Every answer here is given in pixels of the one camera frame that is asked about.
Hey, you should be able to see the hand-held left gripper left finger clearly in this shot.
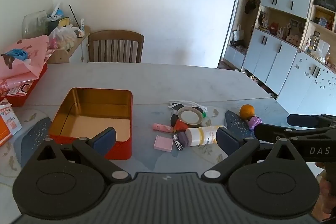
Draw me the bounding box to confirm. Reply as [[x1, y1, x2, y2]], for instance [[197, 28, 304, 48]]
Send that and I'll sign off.
[[33, 127, 132, 184]]

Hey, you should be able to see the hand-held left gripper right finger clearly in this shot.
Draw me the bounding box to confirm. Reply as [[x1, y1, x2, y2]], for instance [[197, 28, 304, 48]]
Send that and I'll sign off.
[[201, 126, 306, 184]]

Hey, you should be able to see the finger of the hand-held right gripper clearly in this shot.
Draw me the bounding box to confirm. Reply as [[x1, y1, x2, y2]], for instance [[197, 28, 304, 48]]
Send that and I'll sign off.
[[287, 113, 336, 128], [253, 123, 303, 141]]

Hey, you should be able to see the white pill bottle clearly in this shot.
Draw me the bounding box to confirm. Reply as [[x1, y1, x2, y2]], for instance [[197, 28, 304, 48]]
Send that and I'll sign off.
[[185, 126, 223, 147]]

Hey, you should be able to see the orange-headed purple doll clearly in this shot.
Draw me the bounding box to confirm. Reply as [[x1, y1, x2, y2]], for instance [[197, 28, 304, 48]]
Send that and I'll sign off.
[[239, 105, 263, 132]]

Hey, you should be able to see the red tin box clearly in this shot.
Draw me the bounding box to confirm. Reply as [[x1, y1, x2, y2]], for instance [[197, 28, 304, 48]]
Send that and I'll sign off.
[[49, 87, 133, 161]]

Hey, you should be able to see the purple block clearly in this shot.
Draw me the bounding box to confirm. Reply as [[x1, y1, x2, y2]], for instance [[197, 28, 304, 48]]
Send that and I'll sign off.
[[178, 132, 189, 147]]

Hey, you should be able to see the brown tape roll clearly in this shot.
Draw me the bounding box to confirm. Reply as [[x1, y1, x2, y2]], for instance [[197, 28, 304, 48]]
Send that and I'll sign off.
[[177, 106, 202, 127]]

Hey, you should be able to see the pink eraser block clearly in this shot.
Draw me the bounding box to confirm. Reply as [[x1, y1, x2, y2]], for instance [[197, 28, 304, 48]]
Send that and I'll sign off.
[[154, 135, 174, 153]]

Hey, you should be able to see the person's right hand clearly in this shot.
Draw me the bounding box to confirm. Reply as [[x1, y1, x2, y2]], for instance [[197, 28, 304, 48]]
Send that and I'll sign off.
[[316, 162, 336, 199]]

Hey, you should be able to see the blue fish print table mat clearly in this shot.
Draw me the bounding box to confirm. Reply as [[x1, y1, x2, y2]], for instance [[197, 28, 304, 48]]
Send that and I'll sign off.
[[0, 101, 326, 188]]

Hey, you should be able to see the red packet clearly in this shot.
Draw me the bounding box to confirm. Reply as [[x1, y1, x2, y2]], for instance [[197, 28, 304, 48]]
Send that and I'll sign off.
[[173, 119, 191, 132]]

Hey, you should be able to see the metal nail clipper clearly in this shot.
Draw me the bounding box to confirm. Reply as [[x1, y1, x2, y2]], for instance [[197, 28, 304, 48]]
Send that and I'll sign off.
[[172, 134, 184, 151]]

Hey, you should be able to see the pink tube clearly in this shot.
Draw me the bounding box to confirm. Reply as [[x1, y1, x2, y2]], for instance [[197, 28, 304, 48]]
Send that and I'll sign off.
[[153, 123, 174, 133]]

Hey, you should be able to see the red cardboard box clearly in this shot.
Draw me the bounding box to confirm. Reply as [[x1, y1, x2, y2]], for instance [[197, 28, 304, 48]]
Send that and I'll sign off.
[[0, 61, 48, 107]]

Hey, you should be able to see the row of shelf ornaments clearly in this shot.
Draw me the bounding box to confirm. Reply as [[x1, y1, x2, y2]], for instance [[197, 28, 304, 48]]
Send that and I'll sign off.
[[257, 9, 305, 46]]

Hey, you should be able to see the orange white medicine box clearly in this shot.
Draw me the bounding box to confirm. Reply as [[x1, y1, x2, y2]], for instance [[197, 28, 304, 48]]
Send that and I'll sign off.
[[0, 98, 23, 147]]

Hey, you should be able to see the white tote bag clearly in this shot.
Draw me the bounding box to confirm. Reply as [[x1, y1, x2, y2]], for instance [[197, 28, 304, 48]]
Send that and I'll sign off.
[[233, 25, 246, 42]]

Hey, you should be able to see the wooden chair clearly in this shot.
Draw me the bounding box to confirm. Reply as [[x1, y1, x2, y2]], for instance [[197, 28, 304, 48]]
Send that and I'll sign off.
[[87, 30, 145, 63]]

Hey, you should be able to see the clear plastic bag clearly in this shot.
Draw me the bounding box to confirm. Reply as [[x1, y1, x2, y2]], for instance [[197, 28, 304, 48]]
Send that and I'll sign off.
[[48, 25, 84, 51]]

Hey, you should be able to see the pink cloth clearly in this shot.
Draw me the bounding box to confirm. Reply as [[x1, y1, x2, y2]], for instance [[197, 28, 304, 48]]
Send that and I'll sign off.
[[0, 35, 53, 80]]

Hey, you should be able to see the blue cloth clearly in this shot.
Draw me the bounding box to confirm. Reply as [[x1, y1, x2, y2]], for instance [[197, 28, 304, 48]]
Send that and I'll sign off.
[[5, 49, 29, 60]]

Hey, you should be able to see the dark hanging bag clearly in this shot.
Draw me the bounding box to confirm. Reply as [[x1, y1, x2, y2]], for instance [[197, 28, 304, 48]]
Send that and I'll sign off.
[[245, 0, 257, 14]]

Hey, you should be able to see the black stick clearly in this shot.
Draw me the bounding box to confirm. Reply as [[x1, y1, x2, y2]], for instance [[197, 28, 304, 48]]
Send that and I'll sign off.
[[69, 5, 79, 26]]

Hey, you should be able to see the clear plastic container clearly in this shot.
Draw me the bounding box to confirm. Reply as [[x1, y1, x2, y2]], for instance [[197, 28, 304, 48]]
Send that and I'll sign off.
[[21, 11, 49, 39]]

